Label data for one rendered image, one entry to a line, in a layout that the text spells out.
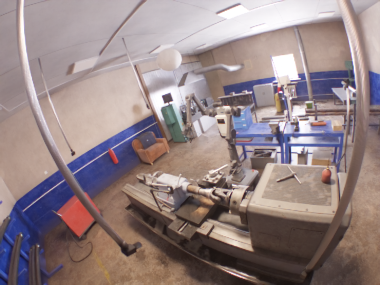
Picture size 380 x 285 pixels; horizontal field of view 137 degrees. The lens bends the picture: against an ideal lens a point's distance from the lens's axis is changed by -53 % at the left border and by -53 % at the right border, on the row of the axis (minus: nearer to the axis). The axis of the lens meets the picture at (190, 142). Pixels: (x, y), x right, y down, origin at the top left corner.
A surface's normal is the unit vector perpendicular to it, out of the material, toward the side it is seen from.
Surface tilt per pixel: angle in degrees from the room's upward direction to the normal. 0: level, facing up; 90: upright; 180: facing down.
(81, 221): 90
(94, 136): 90
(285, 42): 90
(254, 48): 90
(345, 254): 0
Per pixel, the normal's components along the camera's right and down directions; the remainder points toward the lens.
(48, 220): 0.73, 0.00
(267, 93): -0.60, 0.47
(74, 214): 0.90, -0.15
